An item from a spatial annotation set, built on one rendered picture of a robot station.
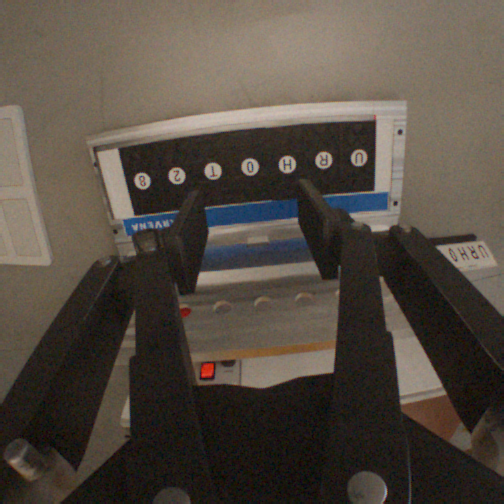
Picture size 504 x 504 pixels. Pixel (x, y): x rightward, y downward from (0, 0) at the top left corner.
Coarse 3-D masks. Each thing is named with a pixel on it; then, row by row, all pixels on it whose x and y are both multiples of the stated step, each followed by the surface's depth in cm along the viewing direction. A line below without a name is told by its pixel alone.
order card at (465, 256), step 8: (440, 248) 47; (448, 248) 47; (456, 248) 46; (464, 248) 46; (472, 248) 46; (480, 248) 46; (448, 256) 46; (456, 256) 45; (464, 256) 45; (472, 256) 45; (480, 256) 45; (488, 256) 45; (456, 264) 44; (464, 264) 44; (472, 264) 44; (480, 264) 44; (488, 264) 44; (496, 264) 44
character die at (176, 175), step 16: (160, 144) 38; (176, 144) 37; (160, 160) 38; (176, 160) 39; (192, 160) 38; (160, 176) 39; (176, 176) 39; (192, 176) 40; (176, 192) 41; (176, 208) 41
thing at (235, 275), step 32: (224, 256) 41; (256, 256) 41; (288, 256) 40; (224, 288) 38; (256, 288) 37; (288, 288) 37; (320, 288) 36; (192, 320) 34; (224, 320) 34; (256, 320) 34; (288, 320) 33; (320, 320) 33; (128, 352) 30; (192, 352) 30; (224, 352) 30; (256, 352) 30; (288, 352) 30
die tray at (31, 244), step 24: (0, 120) 36; (0, 144) 38; (24, 144) 38; (0, 168) 39; (24, 168) 40; (0, 192) 41; (24, 192) 41; (0, 216) 43; (24, 216) 43; (0, 240) 45; (24, 240) 45; (48, 240) 46; (24, 264) 47; (48, 264) 47
